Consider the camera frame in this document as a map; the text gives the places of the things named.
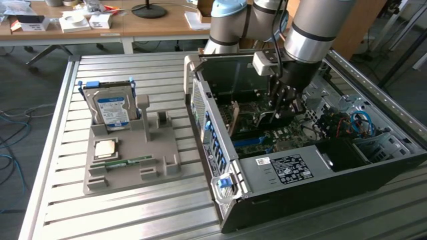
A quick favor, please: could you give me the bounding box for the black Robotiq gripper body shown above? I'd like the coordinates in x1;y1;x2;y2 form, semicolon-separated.
277;57;325;93

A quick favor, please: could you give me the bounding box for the Nvidia graphics card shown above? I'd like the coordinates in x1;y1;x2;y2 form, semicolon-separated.
228;99;301;134

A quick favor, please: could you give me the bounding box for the grey metal disk bay cage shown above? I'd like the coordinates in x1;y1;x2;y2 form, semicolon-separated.
299;72;347;121

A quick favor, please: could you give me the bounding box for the metal CPU socket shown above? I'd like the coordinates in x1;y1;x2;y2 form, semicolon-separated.
236;102;260;118

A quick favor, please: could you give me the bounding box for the green Dell motherboard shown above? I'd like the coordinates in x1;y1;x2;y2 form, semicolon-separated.
216;99;321;160

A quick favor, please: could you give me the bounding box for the blue expansion slot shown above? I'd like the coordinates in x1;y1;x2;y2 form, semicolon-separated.
232;138;268;149

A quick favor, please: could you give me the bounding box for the black plastic bay box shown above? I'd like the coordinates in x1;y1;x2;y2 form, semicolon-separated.
315;138;372;173

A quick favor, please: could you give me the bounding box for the wooden cabinet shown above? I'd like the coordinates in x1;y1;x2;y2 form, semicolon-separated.
328;0;388;61

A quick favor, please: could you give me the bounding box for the grey power supply unit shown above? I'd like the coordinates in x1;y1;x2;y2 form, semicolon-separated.
236;145;335;195

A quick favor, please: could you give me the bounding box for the blue plastic case latch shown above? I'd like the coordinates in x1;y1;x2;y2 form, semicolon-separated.
215;176;232;189

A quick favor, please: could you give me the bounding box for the white paper stack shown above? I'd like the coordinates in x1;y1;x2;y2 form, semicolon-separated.
184;11;212;31

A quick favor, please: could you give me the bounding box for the black open PC case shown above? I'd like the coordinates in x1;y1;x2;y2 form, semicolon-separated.
181;46;427;235

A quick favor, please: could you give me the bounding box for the brown cardboard box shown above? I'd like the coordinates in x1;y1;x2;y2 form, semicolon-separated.
196;0;216;17

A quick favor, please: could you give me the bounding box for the grey plastic parts rack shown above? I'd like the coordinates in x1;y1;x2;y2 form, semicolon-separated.
81;94;184;196

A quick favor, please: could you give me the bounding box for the wooden desk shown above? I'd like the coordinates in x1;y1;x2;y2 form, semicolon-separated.
0;0;307;48

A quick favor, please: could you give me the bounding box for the hard disk in blue carrier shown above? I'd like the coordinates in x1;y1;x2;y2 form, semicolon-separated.
76;77;143;131

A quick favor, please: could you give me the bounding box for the black round lamp base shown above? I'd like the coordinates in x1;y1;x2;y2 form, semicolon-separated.
131;0;168;20

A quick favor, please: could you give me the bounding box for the green RAM stick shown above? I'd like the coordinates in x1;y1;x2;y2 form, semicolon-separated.
89;155;153;168

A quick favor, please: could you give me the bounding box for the CPU chip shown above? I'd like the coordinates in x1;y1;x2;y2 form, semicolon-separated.
93;139;117;160

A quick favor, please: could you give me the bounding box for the small white labelled box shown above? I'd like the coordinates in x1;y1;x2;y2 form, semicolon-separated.
88;13;113;30

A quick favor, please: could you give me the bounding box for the white box with round roll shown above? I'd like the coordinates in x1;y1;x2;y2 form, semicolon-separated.
59;12;92;34

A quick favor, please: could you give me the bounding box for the white box with black lid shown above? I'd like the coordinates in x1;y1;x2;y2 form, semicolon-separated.
15;14;51;32

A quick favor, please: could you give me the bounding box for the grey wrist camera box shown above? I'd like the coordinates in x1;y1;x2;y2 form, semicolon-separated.
252;51;284;77

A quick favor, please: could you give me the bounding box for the coloured power wire bundle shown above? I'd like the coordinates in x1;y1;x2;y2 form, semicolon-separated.
317;109;355;141

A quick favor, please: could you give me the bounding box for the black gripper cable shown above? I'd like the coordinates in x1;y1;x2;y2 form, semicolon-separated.
269;0;289;79

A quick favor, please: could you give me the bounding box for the blue disk wire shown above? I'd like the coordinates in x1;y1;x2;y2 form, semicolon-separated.
349;110;378;138

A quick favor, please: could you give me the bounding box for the white floor cable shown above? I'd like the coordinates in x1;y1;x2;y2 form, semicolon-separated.
0;103;56;119

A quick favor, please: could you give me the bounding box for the blue floor cable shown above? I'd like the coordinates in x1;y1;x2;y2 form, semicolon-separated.
0;113;33;214

